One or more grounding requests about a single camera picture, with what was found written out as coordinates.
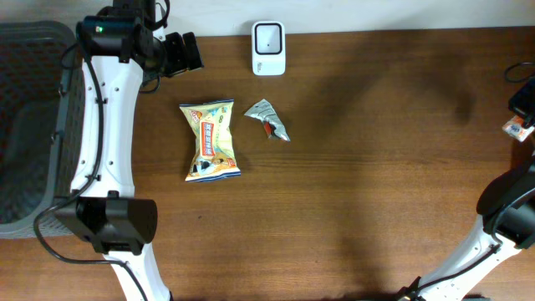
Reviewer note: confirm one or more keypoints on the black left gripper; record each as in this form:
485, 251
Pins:
177, 54

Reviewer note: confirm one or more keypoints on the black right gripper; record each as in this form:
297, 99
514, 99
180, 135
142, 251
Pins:
522, 103

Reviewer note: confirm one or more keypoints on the small orange box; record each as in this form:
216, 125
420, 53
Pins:
515, 129

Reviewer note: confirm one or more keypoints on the yellow chip bag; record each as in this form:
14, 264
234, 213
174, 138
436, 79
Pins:
214, 158

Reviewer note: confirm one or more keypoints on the silver foil packet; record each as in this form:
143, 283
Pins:
274, 127

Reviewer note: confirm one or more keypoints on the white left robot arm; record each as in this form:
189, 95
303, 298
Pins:
124, 47

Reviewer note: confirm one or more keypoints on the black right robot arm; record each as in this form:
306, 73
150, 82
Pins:
504, 227

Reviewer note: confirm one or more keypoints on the white black barcode scanner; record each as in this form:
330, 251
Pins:
268, 48

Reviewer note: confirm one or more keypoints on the grey plastic mesh basket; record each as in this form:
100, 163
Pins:
42, 110

